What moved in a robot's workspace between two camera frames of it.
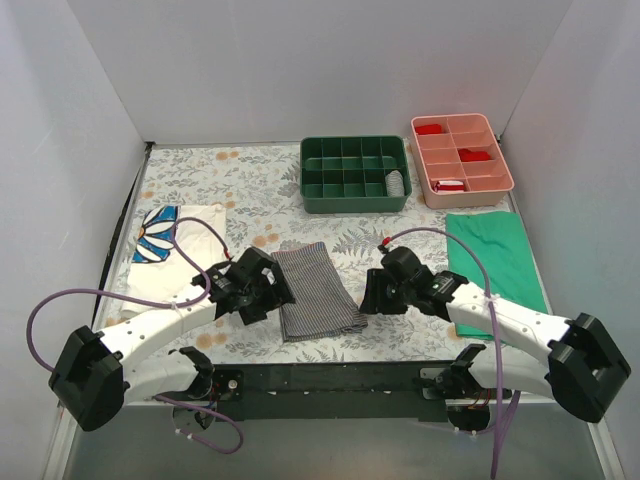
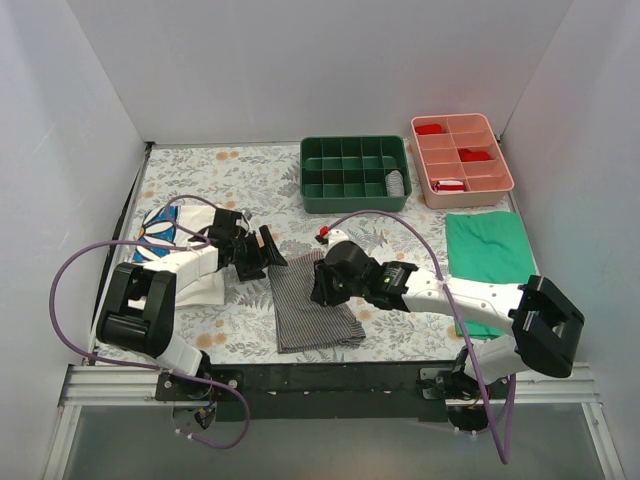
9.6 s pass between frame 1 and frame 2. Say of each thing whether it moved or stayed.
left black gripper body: moved
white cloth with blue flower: stayed
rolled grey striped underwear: stayed
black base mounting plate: stayed
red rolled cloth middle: stayed
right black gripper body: moved
